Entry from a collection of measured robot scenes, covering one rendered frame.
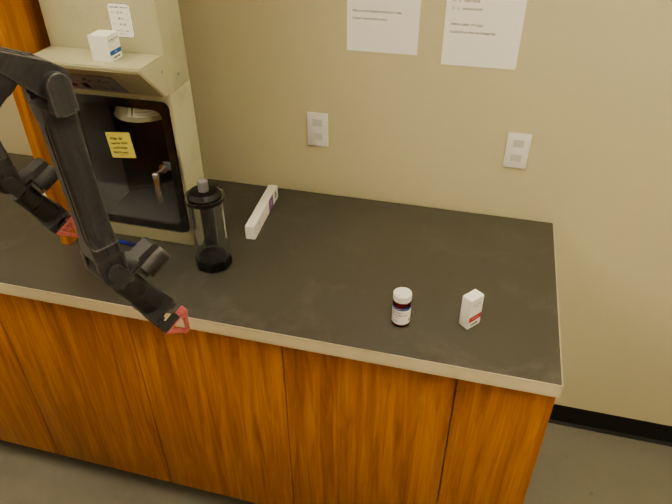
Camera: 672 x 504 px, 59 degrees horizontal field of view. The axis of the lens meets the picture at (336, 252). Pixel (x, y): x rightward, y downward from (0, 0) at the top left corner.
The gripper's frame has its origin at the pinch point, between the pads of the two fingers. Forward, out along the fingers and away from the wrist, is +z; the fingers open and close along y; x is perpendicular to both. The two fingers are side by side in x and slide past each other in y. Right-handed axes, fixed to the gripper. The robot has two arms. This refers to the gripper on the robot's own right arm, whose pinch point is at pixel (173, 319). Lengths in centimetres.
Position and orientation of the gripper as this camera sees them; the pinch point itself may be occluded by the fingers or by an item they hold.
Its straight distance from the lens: 143.8
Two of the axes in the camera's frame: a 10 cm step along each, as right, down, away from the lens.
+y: -7.4, -3.8, 5.6
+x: -5.9, 7.6, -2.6
